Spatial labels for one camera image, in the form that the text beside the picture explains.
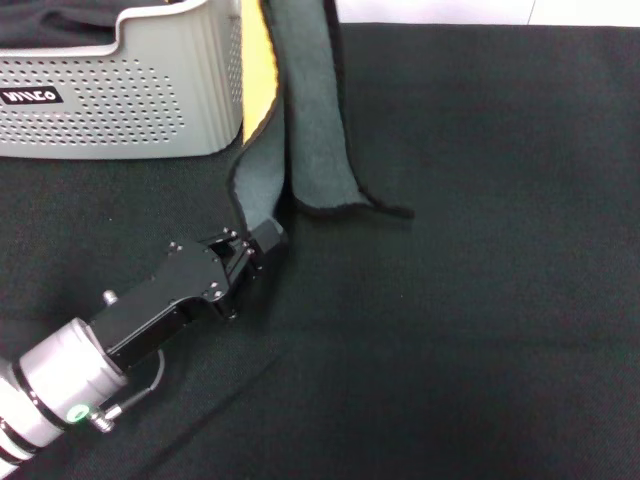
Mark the grey and yellow towel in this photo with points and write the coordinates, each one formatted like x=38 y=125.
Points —
x=315 y=100

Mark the black tablecloth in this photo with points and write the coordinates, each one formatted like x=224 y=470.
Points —
x=450 y=300

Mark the black cloth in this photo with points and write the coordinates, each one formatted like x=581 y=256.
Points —
x=55 y=25

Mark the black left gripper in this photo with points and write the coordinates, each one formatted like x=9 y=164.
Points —
x=170 y=295

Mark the grey perforated storage box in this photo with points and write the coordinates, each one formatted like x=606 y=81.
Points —
x=125 y=100

